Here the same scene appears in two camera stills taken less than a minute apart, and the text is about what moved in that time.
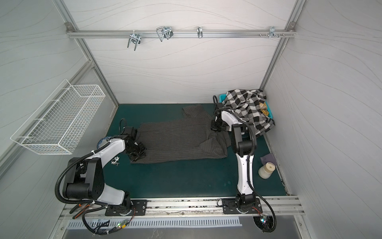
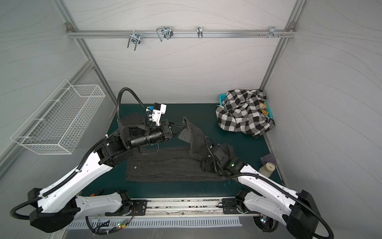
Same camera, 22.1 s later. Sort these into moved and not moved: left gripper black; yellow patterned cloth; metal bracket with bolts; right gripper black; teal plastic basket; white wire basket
Moved: right gripper black; left gripper black
Not moved: yellow patterned cloth; white wire basket; metal bracket with bolts; teal plastic basket
